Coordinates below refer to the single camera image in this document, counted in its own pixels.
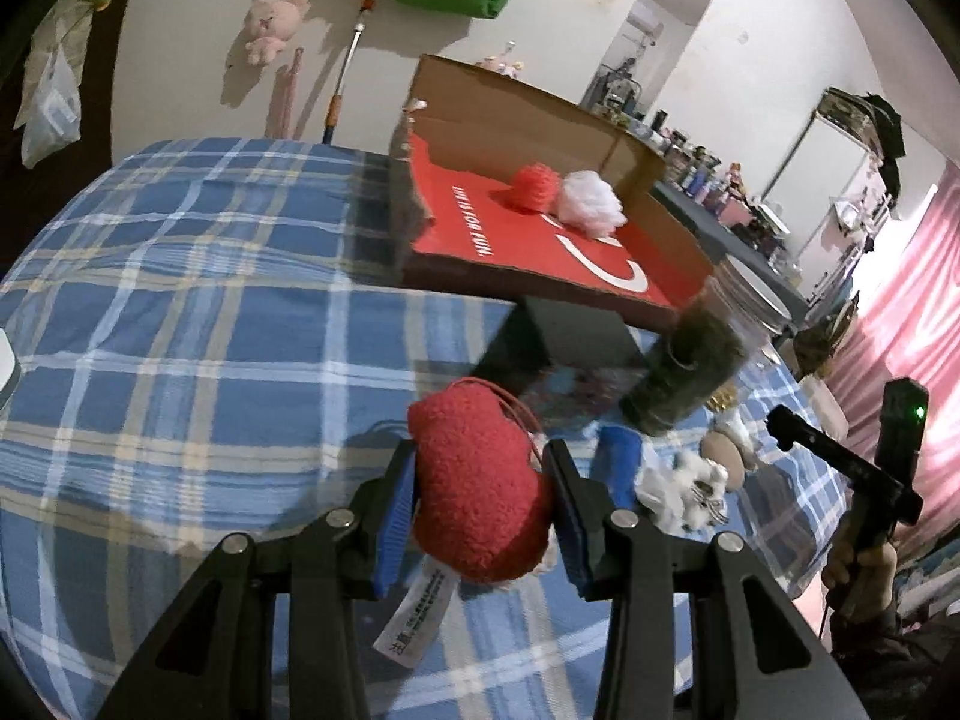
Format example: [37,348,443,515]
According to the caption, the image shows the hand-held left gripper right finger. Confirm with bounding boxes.
[544,439,871,720]

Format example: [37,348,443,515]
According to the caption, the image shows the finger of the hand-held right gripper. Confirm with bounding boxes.
[766,405,884,487]

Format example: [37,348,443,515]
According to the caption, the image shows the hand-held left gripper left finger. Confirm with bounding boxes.
[97,439,421,720]

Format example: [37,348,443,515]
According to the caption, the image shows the red plush toy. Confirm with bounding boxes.
[373,377,560,665]

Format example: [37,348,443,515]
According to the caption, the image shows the cardboard box with red inside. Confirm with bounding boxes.
[386,54,717,332]

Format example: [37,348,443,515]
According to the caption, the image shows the person's right forearm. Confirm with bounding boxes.
[825,607,927,695]

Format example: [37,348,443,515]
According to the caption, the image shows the person's right hand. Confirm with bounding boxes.
[821,517,901,623]

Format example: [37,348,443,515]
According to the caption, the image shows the small white figurine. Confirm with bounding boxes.
[709,386,758,451]

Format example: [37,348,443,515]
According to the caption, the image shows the pink curtain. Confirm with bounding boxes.
[821,165,960,616]

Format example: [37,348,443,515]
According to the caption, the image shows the white plush toy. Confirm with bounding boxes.
[634,450,732,533]

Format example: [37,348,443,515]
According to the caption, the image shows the dark green jar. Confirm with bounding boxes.
[619,277,751,436]

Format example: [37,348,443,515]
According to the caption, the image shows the clear jar with lid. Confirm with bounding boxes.
[716,255,796,338]

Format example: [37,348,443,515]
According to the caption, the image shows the small black box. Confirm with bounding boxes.
[469,296,650,436]

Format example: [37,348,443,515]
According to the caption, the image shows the dark table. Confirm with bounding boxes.
[652,180,807,308]

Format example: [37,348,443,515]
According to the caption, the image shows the white refrigerator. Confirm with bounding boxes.
[761,109,878,293]

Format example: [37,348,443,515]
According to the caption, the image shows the dark hanging clothes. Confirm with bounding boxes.
[862,94,908,200]

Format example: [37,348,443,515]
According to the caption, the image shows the row of bottles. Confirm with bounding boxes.
[637,109,788,241]

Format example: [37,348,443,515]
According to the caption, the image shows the blue plaid blanket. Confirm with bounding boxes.
[0,136,856,720]

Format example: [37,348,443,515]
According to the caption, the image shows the white mesh bath pouf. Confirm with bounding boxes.
[553,171,627,235]

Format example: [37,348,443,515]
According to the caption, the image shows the red foam net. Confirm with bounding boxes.
[511,163,562,215]

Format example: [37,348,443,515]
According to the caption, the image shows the white round object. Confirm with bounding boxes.
[0,330,22,410]

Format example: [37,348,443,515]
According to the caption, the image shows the open doorway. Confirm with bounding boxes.
[581,0,717,121]

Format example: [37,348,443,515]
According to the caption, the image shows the round pink plush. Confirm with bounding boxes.
[480,41,526,80]

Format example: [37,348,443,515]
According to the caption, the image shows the pink plush animal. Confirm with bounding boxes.
[241,0,312,67]

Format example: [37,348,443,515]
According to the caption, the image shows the white plastic bag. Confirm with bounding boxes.
[15,0,113,170]

